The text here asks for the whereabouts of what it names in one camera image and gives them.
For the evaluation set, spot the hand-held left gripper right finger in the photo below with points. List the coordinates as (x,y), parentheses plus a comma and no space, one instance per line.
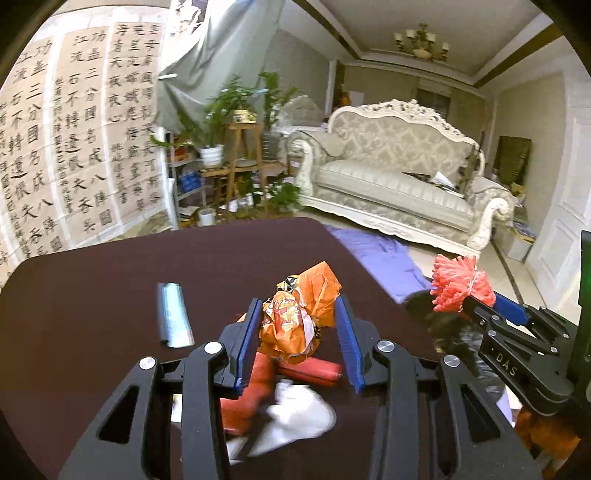
(350,346)

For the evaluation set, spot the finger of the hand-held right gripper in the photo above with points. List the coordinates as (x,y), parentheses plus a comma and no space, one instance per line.
(510,308)
(508,357)

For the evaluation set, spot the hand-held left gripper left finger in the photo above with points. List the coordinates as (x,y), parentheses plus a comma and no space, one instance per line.
(245,341)

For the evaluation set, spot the red packet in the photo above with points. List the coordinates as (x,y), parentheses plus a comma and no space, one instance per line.
(309,370)

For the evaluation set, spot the orange wrapper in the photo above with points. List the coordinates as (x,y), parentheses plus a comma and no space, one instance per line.
(295,318)

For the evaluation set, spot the red strand bundle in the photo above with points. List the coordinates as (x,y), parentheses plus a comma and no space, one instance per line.
(457,281)

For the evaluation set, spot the red wrapper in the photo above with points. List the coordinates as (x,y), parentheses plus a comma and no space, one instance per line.
(249,401)

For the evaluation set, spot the bin with black bag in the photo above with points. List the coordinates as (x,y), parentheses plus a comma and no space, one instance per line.
(438,332)

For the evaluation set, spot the white tissue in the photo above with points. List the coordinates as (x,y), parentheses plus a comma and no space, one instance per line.
(300,410)

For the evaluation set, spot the clear storage box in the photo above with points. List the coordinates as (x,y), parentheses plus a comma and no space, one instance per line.
(519,240)

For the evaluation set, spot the silver foil wrapper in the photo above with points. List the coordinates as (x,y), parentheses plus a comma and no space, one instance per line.
(173,314)

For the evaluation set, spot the purple cloth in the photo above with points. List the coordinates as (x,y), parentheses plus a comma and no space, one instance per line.
(383,258)

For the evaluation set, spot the white panelled door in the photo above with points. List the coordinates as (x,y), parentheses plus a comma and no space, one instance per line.
(563,207)

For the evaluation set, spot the small white empty pot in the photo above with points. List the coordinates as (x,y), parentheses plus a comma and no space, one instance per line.
(207,217)

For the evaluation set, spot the papers on sofa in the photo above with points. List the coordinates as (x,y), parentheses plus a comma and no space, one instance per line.
(438,181)

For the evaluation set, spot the toy rifle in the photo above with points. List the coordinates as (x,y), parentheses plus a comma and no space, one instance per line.
(472,166)

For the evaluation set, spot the dark plaid cloth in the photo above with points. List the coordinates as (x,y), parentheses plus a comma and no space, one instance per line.
(513,159)

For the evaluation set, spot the small green floor plant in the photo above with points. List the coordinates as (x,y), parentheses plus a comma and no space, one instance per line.
(282,196)

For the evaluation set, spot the ornate cream sofa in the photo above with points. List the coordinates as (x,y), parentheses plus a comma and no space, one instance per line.
(392,184)

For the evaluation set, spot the metal shelf rack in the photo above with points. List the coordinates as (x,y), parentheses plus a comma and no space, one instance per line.
(184,184)

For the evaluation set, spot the blue crate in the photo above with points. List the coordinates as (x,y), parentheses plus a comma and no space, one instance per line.
(190,182)

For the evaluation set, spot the wooden plant stand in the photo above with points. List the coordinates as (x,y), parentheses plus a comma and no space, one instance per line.
(242,157)

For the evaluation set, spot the striped sofa cushion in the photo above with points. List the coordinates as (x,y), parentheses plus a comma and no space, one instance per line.
(333,144)

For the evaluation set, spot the leafy plant in white pot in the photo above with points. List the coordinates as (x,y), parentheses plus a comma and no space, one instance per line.
(217,115)

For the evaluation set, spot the ornate cream armchair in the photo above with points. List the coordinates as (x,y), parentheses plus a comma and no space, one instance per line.
(302,113)

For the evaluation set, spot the tall plant in grey pot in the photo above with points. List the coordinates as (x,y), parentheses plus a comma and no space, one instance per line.
(274,106)

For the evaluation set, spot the chandelier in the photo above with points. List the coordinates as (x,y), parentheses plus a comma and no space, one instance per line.
(422,41)

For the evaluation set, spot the grey curtain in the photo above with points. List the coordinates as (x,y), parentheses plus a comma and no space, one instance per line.
(217,50)

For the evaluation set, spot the large-script calligraphy wall poster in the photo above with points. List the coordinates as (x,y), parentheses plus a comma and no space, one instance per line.
(27,161)
(85,138)

